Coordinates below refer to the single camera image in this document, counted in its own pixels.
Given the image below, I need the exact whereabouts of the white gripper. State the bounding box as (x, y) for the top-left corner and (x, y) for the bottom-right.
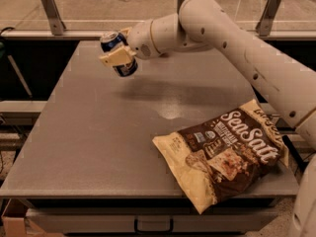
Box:
(99, 20), (160, 67)

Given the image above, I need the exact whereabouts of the cardboard box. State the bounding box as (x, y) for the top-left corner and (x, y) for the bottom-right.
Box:
(1, 199), (64, 237)

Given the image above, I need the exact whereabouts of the sea salt chips bag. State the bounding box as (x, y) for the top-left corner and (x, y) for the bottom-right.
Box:
(153, 100), (288, 213)

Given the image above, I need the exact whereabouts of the blue pepsi can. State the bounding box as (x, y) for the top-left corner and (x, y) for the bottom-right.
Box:
(99, 28), (137, 77)

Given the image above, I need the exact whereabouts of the black drawer handle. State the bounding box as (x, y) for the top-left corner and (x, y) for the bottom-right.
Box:
(133, 216), (174, 235)

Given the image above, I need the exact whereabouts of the right metal rail bracket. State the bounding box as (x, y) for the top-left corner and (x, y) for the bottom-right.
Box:
(256, 0), (281, 37)

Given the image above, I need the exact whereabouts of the left metal rail bracket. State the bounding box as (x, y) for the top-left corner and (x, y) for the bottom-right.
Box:
(40, 0), (66, 36)

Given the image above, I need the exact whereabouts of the grey table drawer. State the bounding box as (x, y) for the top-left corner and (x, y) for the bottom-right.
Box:
(27, 207), (277, 234)

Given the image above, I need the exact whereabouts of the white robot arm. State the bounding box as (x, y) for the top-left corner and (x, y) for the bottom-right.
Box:
(100, 0), (316, 149)

